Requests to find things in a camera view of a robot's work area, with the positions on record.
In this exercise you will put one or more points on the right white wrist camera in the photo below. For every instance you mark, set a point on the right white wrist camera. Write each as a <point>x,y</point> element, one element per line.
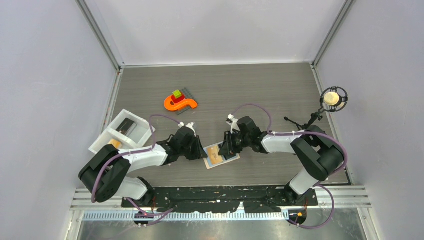
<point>232,121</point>

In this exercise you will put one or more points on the grey studded baseplate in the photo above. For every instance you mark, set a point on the grey studded baseplate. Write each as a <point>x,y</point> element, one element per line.
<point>187,94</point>

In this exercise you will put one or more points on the black credit card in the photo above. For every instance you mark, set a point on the black credit card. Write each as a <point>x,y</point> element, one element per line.
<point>126,127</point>

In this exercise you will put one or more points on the tan card holder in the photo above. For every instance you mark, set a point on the tan card holder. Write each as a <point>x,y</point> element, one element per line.
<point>228,159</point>

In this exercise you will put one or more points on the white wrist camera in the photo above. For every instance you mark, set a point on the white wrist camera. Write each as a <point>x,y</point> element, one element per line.
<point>232,121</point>
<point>190,125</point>

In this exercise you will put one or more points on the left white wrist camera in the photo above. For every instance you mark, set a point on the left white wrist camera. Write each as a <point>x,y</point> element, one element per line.
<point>190,125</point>

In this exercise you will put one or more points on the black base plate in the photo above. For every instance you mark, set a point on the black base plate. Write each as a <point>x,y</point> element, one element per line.
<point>221,199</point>

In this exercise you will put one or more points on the red toy block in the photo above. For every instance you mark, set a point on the red toy block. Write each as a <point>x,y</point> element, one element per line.
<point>175,101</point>

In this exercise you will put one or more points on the microphone on tripod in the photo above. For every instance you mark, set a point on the microphone on tripod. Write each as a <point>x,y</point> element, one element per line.
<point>332,100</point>

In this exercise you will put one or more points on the white divided tray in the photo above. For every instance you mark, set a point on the white divided tray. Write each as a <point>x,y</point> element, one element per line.
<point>137,139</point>

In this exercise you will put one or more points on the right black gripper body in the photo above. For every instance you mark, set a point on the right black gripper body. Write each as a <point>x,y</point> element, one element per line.
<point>239,141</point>

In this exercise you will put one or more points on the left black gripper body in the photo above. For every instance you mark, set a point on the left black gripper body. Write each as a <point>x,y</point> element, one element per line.
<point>192,151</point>

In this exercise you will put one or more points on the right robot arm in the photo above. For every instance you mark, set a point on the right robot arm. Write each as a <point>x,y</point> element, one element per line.
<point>319,155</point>

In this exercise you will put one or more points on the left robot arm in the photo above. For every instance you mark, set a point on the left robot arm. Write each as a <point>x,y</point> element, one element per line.
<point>106,174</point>

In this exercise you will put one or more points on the orange card in tray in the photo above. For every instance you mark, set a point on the orange card in tray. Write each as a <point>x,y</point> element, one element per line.
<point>115,143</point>

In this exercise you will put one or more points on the green toy block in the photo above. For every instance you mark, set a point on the green toy block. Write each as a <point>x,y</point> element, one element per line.
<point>177,94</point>

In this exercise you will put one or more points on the white slotted cable duct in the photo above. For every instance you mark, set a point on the white slotted cable duct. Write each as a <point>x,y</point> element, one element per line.
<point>132,215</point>

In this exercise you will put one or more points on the orange curved toy track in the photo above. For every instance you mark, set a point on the orange curved toy track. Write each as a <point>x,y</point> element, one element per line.
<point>187,102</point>

